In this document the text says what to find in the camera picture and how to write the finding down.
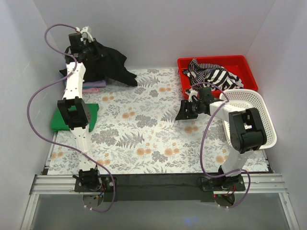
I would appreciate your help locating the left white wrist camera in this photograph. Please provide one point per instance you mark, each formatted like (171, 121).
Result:
(85, 34)

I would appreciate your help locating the folded green shirt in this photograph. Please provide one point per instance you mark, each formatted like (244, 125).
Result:
(58, 124)

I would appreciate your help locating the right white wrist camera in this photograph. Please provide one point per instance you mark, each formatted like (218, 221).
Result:
(191, 93)

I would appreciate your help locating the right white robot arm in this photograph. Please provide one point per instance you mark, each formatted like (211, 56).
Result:
(247, 132)

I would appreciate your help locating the floral patterned table mat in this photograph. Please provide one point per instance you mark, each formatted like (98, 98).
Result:
(136, 130)

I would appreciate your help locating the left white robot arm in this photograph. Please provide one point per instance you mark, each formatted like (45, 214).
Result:
(72, 107)

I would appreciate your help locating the red plastic tray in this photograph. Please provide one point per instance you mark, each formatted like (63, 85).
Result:
(236, 64)

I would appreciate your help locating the folded black shirt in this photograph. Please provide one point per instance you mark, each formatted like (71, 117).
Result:
(63, 72)

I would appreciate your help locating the black floral print t-shirt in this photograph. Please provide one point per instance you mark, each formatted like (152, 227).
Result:
(108, 63)

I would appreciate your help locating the folded lavender shirt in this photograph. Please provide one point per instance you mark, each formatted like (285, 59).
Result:
(96, 83)

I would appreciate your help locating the white perforated plastic basket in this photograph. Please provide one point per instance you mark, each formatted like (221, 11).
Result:
(245, 98)

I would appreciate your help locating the aluminium frame rail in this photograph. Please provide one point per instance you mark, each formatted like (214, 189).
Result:
(66, 184)

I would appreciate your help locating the black white striped shirt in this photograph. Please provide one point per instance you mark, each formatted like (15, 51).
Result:
(212, 73)

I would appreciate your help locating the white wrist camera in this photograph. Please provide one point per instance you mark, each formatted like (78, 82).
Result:
(85, 34)
(191, 93)

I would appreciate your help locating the folded pink shirt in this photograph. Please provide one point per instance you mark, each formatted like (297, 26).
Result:
(90, 90)

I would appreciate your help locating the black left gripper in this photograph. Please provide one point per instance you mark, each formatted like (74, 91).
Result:
(88, 51)

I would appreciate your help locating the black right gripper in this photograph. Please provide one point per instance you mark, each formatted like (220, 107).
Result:
(187, 109)

